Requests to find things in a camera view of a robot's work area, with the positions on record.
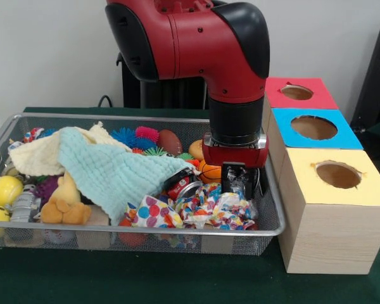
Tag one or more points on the brown plush animal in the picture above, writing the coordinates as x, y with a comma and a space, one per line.
63, 212

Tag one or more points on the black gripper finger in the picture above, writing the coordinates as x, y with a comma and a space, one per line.
226, 177
249, 187

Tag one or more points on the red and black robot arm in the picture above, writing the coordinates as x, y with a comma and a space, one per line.
202, 41

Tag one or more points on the grey toy robot figure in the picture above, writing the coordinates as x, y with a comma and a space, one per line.
23, 204

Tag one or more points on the crumpled confetti print paper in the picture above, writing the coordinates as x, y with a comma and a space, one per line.
221, 210

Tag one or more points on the wooden box with three holes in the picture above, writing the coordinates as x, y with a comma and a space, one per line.
329, 240

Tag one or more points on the orange toy basketball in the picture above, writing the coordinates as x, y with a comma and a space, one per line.
210, 172

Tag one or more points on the cream muslin cloth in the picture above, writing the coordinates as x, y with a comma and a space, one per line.
35, 155

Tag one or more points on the crumpled polka dot paper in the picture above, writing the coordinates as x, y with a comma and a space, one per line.
152, 213

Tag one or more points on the black upright panel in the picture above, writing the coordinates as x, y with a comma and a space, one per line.
377, 79

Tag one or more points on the crushed red soda can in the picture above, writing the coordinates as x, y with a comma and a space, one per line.
180, 187

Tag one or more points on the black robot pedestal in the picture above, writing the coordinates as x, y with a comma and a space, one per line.
177, 92

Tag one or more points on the mint green muslin cloth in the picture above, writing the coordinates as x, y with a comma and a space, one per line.
114, 171

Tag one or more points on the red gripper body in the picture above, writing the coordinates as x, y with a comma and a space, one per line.
234, 155

